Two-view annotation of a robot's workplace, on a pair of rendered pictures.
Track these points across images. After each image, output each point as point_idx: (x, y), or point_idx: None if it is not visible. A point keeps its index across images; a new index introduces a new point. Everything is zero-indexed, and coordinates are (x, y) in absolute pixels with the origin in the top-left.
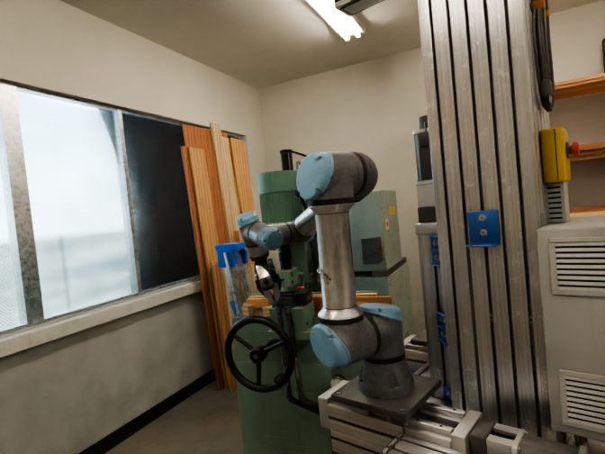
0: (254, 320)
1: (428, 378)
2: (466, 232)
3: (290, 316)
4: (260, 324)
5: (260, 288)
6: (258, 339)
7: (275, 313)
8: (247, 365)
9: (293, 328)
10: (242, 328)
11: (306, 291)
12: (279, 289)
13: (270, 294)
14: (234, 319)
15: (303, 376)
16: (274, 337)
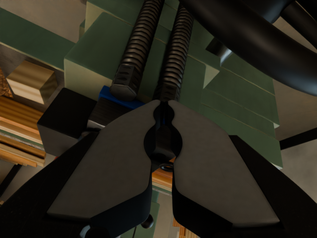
0: (300, 46)
1: None
2: None
3: (126, 53)
4: (221, 125)
5: (283, 210)
6: (229, 103)
7: (179, 87)
8: (254, 79)
9: (134, 26)
10: (260, 136)
11: (44, 140)
12: (89, 141)
13: (178, 135)
14: (277, 161)
15: (160, 18)
16: (202, 50)
